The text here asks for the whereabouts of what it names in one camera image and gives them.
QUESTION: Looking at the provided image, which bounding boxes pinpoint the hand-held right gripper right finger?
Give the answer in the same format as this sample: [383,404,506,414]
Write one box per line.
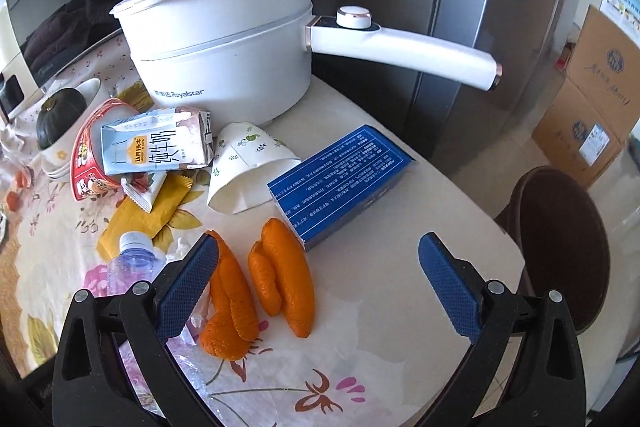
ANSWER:
[418,232,588,427]

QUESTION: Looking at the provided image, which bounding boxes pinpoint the wall poster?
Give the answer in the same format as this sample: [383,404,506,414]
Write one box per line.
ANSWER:
[602,0,640,28]

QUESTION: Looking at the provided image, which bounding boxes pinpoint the white ceramic spoon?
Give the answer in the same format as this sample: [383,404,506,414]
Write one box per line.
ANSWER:
[75,78,103,108]

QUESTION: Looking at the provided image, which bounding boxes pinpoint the silver refrigerator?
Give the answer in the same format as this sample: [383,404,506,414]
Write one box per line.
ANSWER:
[310,0,586,188]

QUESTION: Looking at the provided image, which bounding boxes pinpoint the small cardboard box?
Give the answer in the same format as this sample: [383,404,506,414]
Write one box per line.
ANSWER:
[531,79,626,188]

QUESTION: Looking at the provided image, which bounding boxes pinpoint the white electric cooking pot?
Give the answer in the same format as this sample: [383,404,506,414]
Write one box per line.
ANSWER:
[112,0,505,126]

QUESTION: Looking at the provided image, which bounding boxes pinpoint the dark green pumpkin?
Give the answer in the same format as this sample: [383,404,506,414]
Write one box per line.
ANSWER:
[36,88,87,152]

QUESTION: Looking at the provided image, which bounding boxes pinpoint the blue milk carton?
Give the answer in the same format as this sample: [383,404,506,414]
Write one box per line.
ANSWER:
[100,107,217,178]

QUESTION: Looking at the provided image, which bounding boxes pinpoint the white floral bowl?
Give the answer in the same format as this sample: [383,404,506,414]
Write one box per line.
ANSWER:
[37,127,83,180]

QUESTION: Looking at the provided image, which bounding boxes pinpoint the orange peel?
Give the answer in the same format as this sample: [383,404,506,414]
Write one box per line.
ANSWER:
[199,229,261,360]
[248,217,316,339]

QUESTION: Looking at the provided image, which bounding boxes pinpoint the blue cardboard box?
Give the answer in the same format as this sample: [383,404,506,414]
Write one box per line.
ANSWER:
[267,124,417,253]

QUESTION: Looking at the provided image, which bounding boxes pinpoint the large cardboard box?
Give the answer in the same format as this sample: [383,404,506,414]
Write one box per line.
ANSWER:
[565,4,640,142]

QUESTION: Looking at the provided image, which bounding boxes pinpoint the crushed floral paper cup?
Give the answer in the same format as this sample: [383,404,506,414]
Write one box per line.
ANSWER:
[206,122,302,214]

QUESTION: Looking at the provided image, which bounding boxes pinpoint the floral tablecloth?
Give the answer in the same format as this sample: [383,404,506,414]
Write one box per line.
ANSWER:
[0,37,526,427]

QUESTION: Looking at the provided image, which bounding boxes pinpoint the yellow snack wrapper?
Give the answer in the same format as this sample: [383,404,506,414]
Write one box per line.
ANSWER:
[96,172,201,263]

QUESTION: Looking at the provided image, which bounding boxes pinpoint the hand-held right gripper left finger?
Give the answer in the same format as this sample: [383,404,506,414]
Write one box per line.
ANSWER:
[51,231,221,427]

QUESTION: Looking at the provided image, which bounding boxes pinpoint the clear plastic bottle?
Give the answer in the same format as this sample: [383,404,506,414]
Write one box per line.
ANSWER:
[102,231,168,303]

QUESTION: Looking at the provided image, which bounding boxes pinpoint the white snack wrapper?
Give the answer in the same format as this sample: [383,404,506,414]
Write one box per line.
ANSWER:
[120,169,168,214]

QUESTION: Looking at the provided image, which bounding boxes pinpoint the red instant noodle cup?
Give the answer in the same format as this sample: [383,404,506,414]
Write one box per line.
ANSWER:
[70,98,151,202]

